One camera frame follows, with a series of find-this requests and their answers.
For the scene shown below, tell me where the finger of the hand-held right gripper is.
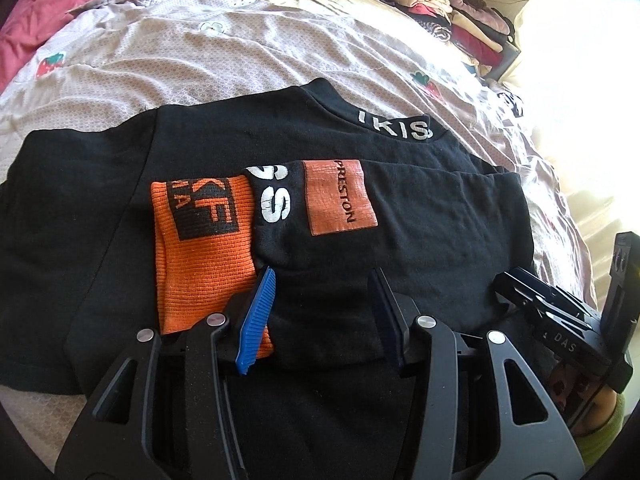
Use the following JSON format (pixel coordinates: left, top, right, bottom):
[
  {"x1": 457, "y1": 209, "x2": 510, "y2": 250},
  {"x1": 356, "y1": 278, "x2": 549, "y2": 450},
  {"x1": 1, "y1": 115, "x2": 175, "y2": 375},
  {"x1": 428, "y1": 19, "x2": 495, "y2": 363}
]
[
  {"x1": 500, "y1": 267, "x2": 601, "y2": 323},
  {"x1": 492, "y1": 280, "x2": 593, "y2": 335}
]

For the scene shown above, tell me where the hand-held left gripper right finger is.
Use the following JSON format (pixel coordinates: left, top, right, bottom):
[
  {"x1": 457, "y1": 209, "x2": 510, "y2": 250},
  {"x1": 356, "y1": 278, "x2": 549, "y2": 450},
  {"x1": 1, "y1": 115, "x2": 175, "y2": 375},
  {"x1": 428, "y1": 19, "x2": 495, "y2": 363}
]
[{"x1": 367, "y1": 267, "x2": 586, "y2": 480}]

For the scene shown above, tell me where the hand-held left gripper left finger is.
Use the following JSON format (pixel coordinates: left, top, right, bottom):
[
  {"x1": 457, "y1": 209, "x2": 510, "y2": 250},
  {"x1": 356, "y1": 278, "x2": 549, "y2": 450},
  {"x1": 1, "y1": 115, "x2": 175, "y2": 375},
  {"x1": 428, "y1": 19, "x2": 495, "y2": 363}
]
[{"x1": 54, "y1": 266, "x2": 277, "y2": 480}]

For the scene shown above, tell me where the black shirt with orange cuffs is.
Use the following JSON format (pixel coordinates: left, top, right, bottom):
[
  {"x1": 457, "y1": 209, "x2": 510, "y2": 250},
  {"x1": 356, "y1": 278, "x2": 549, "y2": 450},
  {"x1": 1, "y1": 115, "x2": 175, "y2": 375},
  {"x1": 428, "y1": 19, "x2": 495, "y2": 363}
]
[{"x1": 0, "y1": 77, "x2": 546, "y2": 480}]

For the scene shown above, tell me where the person's right forearm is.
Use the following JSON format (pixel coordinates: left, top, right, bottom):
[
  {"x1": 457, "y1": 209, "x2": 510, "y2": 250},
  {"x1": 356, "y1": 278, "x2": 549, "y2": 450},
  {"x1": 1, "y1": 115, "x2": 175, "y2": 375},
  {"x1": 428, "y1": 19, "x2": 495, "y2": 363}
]
[{"x1": 570, "y1": 390, "x2": 633, "y2": 468}]

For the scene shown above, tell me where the pile of folded clothes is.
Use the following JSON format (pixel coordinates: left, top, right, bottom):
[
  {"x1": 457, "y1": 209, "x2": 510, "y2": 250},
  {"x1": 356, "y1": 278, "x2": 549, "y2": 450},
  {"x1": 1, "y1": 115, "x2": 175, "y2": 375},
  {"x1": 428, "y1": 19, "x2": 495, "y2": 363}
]
[{"x1": 385, "y1": 0, "x2": 516, "y2": 81}]

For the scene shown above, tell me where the black white patterned cloth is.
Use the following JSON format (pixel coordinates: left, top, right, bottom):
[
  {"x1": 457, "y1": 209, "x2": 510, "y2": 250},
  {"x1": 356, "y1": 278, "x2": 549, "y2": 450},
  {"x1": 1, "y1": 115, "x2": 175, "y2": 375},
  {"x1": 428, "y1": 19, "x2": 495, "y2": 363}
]
[{"x1": 495, "y1": 87, "x2": 526, "y2": 118}]

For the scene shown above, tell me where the cream curtain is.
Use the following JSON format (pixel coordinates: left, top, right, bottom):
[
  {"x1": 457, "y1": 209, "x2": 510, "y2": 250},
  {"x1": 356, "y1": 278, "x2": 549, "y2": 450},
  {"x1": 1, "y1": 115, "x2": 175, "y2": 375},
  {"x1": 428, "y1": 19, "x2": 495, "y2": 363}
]
[{"x1": 500, "y1": 0, "x2": 640, "y2": 241}]

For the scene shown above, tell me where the dark box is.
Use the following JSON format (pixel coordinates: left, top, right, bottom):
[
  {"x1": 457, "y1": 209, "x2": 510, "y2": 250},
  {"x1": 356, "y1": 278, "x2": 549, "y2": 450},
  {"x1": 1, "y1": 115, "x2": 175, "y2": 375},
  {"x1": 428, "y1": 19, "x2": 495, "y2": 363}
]
[{"x1": 492, "y1": 42, "x2": 521, "y2": 81}]

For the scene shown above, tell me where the grey strawberry print blanket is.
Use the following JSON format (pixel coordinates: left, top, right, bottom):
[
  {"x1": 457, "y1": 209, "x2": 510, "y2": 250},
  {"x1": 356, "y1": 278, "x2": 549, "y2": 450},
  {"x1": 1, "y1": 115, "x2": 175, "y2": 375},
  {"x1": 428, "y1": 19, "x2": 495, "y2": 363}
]
[{"x1": 0, "y1": 0, "x2": 601, "y2": 461}]

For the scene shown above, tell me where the pink blanket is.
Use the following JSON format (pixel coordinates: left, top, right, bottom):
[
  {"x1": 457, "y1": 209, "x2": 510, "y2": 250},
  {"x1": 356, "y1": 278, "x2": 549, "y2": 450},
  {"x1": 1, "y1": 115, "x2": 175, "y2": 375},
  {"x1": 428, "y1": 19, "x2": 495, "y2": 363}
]
[{"x1": 0, "y1": 0, "x2": 296, "y2": 91}]

